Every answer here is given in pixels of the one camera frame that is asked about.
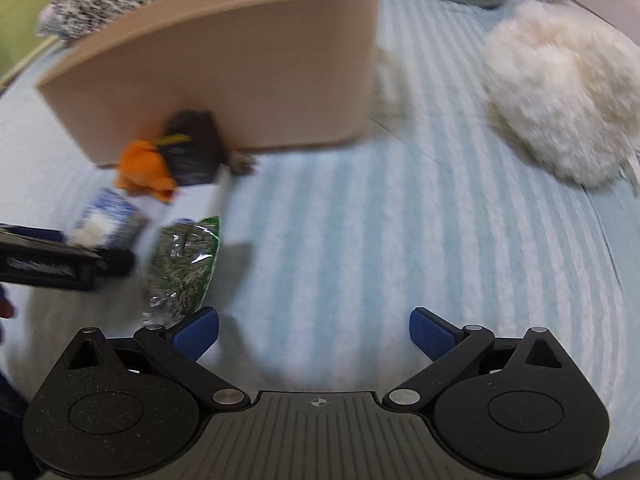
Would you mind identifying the green sunflower seed packet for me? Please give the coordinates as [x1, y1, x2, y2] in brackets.
[142, 216, 220, 327]

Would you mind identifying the blue white patterned box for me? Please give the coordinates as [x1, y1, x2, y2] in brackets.
[66, 188, 149, 250]

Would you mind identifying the striped light blue bedsheet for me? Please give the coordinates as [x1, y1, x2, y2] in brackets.
[0, 0, 640, 476]

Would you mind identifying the white fluffy plush toy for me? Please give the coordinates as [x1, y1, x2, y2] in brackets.
[483, 1, 639, 188]

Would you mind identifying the person's left hand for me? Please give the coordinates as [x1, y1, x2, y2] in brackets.
[0, 286, 15, 318]

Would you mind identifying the orange plush toy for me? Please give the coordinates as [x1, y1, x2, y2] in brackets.
[114, 140, 177, 204]

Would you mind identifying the dark brown small bottle box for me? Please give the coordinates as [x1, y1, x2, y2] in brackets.
[158, 110, 224, 188]

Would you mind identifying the beige plastic storage basket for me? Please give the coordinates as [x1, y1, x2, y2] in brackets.
[37, 0, 378, 166]

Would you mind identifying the green plastic storage bin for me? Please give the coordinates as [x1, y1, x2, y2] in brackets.
[1, 0, 50, 84]

